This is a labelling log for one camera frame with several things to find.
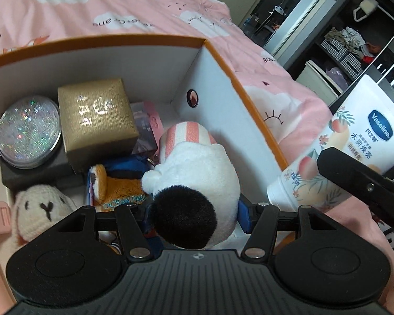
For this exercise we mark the gold gift box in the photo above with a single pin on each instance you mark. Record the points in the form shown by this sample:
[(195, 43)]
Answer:
[(95, 121)]

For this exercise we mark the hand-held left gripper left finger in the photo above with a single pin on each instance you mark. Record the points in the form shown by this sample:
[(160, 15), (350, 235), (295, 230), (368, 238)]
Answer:
[(146, 223)]

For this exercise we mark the round glitter compact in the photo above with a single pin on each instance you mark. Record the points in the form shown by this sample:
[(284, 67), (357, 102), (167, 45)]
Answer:
[(28, 131)]

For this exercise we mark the pink printed blanket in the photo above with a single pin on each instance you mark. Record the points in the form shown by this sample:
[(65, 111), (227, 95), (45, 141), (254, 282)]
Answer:
[(118, 6)]

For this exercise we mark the cream bunny plush toy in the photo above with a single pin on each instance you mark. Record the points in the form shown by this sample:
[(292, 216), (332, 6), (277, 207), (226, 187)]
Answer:
[(39, 203)]

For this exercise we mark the purple cloth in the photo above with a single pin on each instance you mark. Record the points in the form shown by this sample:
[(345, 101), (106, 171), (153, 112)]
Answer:
[(336, 75)]

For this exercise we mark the orange cardboard box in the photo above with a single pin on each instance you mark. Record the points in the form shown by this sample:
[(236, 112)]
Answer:
[(223, 105)]

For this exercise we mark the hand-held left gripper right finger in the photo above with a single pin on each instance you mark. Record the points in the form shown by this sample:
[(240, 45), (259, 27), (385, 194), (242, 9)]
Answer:
[(244, 218)]

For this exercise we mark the dark wooden chair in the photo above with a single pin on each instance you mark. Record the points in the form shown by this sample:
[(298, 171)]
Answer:
[(266, 23)]

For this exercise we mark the red garment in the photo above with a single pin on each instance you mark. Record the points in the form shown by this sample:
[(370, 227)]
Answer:
[(367, 58)]

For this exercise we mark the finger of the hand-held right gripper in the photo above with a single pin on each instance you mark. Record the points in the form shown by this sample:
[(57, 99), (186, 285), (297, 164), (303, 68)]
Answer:
[(364, 187)]

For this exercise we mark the small white bag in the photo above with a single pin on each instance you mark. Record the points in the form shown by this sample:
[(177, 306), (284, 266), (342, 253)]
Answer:
[(279, 10)]

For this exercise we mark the panda plush toy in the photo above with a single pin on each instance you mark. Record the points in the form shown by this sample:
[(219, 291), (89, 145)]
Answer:
[(190, 177)]

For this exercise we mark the white sliding door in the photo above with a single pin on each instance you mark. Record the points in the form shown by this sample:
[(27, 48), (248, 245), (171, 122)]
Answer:
[(315, 10)]

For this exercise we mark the white cloth bag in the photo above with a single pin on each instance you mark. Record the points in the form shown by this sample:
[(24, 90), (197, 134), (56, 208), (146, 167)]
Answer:
[(367, 5)]

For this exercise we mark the checkered storage bin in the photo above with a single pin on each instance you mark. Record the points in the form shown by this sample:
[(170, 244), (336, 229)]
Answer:
[(344, 60)]

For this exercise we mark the pink purple printed box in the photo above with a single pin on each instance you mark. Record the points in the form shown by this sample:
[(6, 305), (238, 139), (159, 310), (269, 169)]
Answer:
[(144, 128)]

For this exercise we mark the pile of grey clothes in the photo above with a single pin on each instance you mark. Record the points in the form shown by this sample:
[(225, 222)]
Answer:
[(344, 37)]

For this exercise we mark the white peach print lotion tube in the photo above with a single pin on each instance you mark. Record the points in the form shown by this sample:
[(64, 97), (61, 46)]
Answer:
[(341, 131)]

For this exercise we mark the dark grey box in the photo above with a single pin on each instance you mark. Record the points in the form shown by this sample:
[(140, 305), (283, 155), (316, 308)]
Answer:
[(36, 178)]

